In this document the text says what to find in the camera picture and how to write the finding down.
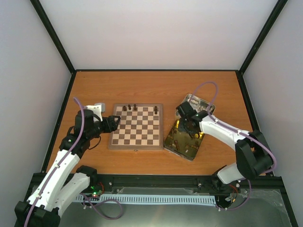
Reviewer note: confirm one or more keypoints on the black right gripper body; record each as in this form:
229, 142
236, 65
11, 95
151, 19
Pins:
184, 127

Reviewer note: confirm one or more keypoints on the pile of white chess pieces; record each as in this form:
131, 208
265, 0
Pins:
199, 105

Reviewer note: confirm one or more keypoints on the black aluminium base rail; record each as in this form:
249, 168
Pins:
198, 183

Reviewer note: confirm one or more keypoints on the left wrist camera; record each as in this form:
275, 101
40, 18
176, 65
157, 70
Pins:
98, 107

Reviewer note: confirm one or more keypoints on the pile of dark chess pieces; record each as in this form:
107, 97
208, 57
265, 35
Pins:
181, 141

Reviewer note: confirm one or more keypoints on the gold tin tray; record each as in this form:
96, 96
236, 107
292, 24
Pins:
191, 155

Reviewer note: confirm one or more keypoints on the wooden folding chess board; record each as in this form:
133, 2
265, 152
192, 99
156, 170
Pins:
138, 130

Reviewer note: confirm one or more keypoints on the black frame post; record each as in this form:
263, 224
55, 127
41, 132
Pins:
277, 9
53, 35

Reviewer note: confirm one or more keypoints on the silver tin tray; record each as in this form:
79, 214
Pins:
189, 97

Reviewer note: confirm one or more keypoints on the small green circuit board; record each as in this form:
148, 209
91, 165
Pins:
96, 191

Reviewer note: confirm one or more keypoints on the black frame post right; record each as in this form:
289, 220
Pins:
277, 9

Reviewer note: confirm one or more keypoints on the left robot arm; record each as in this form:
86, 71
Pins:
46, 205

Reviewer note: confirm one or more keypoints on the black frame post left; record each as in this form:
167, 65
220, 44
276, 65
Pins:
53, 35

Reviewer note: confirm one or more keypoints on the light blue cable duct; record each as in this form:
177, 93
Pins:
135, 199

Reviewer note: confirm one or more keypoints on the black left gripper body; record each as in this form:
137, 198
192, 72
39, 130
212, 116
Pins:
109, 127

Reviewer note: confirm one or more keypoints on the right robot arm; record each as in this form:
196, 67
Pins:
253, 155

